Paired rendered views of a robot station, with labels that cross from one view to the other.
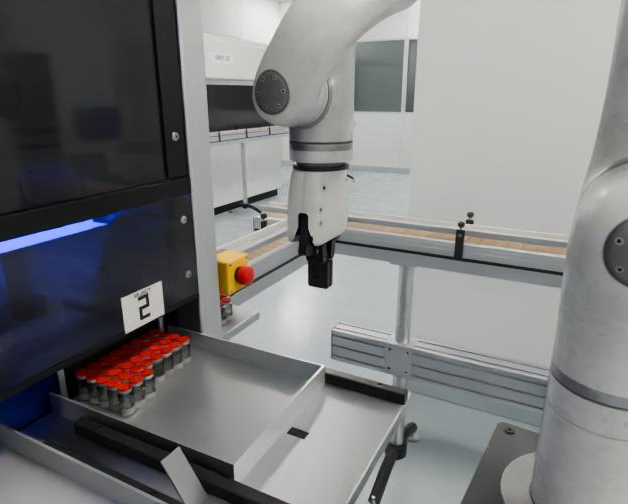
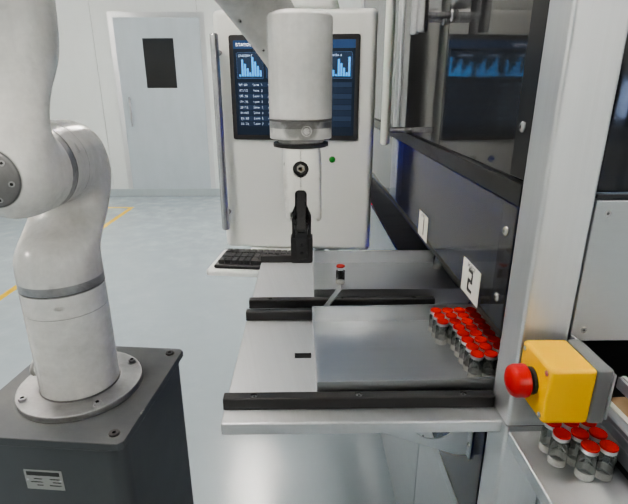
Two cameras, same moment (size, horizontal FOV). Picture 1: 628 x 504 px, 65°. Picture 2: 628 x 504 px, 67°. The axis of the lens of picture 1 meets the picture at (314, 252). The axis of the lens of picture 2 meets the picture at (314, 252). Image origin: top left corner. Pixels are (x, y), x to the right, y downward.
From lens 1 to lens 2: 1.29 m
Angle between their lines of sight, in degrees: 134
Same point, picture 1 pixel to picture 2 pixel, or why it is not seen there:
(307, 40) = not seen: hidden behind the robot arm
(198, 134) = (539, 130)
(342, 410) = (281, 381)
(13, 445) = (450, 297)
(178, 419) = (394, 337)
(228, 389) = (393, 366)
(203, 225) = (519, 258)
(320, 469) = (270, 341)
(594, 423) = not seen: hidden behind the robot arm
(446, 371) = not seen: outside the picture
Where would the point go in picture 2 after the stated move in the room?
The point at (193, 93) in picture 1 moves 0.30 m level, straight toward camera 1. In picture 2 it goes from (546, 69) to (356, 75)
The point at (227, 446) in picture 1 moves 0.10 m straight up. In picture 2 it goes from (340, 333) to (341, 285)
